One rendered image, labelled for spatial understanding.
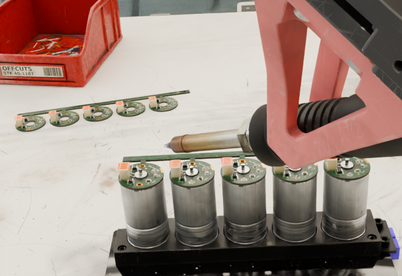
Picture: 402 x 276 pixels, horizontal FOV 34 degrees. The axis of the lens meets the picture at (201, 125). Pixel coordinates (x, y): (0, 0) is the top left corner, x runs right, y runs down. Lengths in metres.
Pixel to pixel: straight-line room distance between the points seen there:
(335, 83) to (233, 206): 0.14
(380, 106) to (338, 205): 0.19
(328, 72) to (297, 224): 0.15
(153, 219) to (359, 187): 0.11
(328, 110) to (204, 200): 0.15
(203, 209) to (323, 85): 0.14
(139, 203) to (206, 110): 0.21
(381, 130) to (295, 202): 0.18
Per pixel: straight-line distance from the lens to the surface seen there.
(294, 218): 0.37
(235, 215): 0.36
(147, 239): 0.37
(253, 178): 0.35
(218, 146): 0.28
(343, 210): 0.37
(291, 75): 0.21
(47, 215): 0.45
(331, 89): 0.24
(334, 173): 0.36
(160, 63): 0.64
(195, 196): 0.35
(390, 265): 0.38
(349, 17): 0.17
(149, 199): 0.36
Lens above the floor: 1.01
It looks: 30 degrees down
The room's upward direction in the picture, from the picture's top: 4 degrees counter-clockwise
